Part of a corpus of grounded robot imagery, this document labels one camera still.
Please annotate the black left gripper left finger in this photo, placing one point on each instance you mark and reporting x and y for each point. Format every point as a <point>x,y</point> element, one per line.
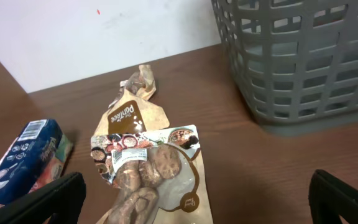
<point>60,201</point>

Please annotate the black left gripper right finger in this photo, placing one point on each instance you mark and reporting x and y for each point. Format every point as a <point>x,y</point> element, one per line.
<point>331,199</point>

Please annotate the blue carton box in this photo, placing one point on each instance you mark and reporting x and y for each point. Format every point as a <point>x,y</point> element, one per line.
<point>34,159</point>

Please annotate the beige cookie pouch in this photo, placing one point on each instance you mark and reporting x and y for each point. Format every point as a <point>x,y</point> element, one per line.
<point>159,174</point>

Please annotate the crumpled beige Pantree pouch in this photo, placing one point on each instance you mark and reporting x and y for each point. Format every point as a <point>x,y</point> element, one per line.
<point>131,111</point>

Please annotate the grey plastic basket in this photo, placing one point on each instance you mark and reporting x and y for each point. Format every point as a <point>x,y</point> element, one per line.
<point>294,61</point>

